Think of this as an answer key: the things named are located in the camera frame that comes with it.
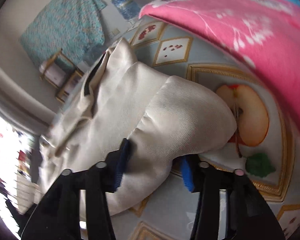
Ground metal window railing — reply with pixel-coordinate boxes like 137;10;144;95
5;155;40;214

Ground cream jacket with black trim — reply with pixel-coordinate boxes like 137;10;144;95
16;38;237;217

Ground wooden chair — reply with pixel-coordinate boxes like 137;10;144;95
39;48;86;103

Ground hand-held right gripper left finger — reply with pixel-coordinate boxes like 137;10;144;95
20;137;131;240

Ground white box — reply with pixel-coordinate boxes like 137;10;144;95
41;60;67;87

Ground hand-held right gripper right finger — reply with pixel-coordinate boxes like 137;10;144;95
179;155;287;240

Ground pink floral blanket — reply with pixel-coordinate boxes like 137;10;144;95
139;0;300;125

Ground fruit print tablecloth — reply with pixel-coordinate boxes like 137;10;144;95
80;17;300;240

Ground teal floral wall cloth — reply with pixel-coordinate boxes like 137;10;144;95
19;0;108;67

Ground blue water bottle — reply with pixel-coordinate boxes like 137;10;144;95
112;0;142;21

